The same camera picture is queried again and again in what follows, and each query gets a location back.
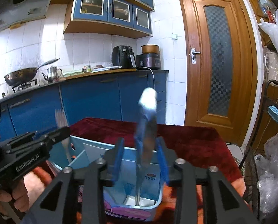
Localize light blue utensil holder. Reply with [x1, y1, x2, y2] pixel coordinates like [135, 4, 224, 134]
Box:
[48, 136, 163, 221]

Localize steel fork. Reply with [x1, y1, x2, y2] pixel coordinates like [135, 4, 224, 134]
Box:
[55, 109, 72, 164]

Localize left hand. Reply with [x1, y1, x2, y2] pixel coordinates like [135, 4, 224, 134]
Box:
[0, 164, 54, 219]

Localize red floral table cloth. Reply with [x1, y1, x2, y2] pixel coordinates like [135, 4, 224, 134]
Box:
[31, 117, 247, 224]

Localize blue base cabinets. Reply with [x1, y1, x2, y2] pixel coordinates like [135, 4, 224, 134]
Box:
[0, 70, 169, 141]

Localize gas stove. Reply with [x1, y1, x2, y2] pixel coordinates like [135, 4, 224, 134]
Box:
[12, 79, 38, 93]

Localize steel wok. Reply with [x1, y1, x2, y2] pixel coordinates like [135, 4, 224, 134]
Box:
[4, 58, 59, 87]

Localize steel kettle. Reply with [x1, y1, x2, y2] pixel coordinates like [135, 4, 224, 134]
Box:
[41, 66, 63, 83]

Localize dark rice cooker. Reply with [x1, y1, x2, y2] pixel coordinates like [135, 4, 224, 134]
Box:
[136, 53, 161, 70]

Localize black air fryer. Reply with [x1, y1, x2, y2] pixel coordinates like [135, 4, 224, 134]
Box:
[112, 46, 136, 69]

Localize clear plastic bags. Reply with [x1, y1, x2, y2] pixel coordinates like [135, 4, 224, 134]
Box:
[254, 133, 278, 214]

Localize brown pot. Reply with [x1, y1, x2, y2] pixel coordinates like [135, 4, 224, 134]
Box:
[142, 45, 160, 54]

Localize brown wooden door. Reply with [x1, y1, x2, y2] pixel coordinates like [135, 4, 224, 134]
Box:
[180, 0, 257, 145]

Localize wooden shelf unit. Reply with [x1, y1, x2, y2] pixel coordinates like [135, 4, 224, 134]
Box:
[248, 0, 278, 151]

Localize white plastic bag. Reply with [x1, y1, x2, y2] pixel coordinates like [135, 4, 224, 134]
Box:
[258, 9, 278, 77]

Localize white power cable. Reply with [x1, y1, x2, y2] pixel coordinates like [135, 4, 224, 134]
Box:
[136, 66, 156, 91]

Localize silver door handle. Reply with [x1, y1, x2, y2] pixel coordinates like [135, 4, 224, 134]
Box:
[191, 48, 201, 64]

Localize blue wall cabinet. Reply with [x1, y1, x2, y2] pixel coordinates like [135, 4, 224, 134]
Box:
[50, 0, 154, 39]

